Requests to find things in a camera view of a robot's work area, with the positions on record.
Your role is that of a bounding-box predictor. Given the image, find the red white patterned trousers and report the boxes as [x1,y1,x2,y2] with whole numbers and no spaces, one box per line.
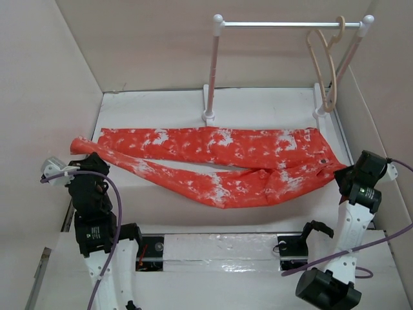
[70,127,343,209]

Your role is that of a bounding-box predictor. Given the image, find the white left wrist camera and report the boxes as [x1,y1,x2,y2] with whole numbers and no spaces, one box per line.
[40,157,79,186]

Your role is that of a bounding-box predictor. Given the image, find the wooden clothes hanger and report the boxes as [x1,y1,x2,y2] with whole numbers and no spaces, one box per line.
[306,15,345,118]

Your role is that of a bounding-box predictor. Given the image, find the white clothes rack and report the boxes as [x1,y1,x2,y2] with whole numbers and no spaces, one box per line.
[202,14,375,127]

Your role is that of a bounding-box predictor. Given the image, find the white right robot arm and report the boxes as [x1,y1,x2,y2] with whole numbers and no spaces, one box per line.
[296,150,387,309]

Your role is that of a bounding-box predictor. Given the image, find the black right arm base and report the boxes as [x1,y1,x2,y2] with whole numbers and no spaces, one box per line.
[272,220,334,271]

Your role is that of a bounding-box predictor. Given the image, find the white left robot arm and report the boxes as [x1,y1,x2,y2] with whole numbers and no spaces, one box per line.
[67,152,144,309]

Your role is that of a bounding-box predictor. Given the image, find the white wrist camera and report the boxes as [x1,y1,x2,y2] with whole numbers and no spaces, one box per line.
[380,158,398,183]
[40,157,79,186]

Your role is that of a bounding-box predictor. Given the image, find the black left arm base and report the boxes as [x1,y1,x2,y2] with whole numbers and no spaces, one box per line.
[119,223,165,272]

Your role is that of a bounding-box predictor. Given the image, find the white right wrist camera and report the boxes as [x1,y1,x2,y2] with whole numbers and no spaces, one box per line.
[380,158,398,183]

